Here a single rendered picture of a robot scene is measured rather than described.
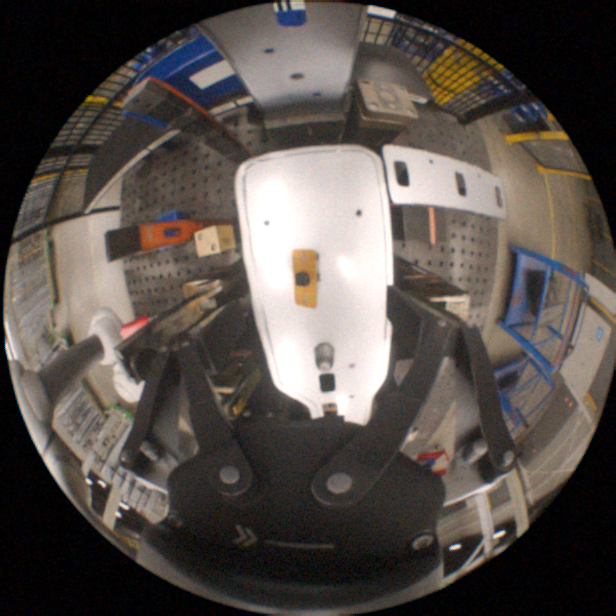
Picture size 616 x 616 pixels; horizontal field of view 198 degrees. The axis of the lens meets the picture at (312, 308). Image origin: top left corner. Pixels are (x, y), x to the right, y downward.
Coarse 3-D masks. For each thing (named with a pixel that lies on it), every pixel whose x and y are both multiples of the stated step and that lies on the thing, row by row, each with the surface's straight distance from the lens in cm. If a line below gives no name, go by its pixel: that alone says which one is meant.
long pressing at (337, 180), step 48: (240, 192) 32; (288, 192) 30; (336, 192) 30; (384, 192) 32; (240, 240) 31; (288, 240) 30; (336, 240) 29; (384, 240) 31; (288, 288) 31; (336, 288) 31; (384, 288) 32; (288, 336) 34; (336, 336) 34; (384, 336) 36; (288, 384) 41; (336, 384) 40
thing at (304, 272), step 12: (300, 252) 28; (312, 252) 27; (300, 264) 29; (312, 264) 28; (300, 276) 28; (312, 276) 28; (300, 288) 30; (312, 288) 28; (300, 300) 30; (312, 300) 29
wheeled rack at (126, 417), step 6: (108, 408) 507; (114, 408) 483; (120, 408) 461; (120, 414) 484; (126, 414) 436; (132, 414) 440; (126, 420) 467; (132, 420) 434; (102, 426) 473; (120, 426) 423; (108, 432) 442; (114, 438) 420; (84, 444) 500; (126, 480) 490; (144, 492) 525; (162, 504) 537
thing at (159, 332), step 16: (192, 304) 24; (224, 304) 29; (160, 320) 21; (176, 320) 24; (192, 320) 26; (208, 320) 26; (128, 336) 21; (144, 336) 20; (160, 336) 22; (128, 352) 19; (144, 352) 17; (128, 368) 21; (144, 368) 17
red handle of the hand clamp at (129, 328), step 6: (210, 300) 28; (204, 306) 28; (210, 306) 28; (216, 306) 28; (162, 312) 29; (138, 318) 30; (144, 318) 29; (150, 318) 29; (126, 324) 31; (132, 324) 30; (138, 324) 30; (144, 324) 29; (120, 330) 32; (126, 330) 31; (132, 330) 30; (126, 336) 31
